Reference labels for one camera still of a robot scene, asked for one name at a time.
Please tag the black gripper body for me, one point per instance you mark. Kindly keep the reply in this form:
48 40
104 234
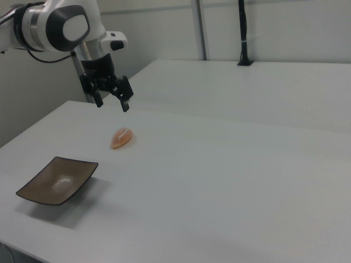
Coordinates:
99 68

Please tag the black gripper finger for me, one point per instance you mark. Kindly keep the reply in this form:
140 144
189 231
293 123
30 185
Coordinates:
124 93
98 99

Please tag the black pole with base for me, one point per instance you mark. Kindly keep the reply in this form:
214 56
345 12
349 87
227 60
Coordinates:
243 30

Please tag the brown square ceramic plate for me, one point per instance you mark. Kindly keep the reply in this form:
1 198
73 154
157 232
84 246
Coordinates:
59 180

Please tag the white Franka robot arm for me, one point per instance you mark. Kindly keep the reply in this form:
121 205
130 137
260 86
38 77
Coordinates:
38 24

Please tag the orange bread roll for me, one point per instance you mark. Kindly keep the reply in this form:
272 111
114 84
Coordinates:
122 138

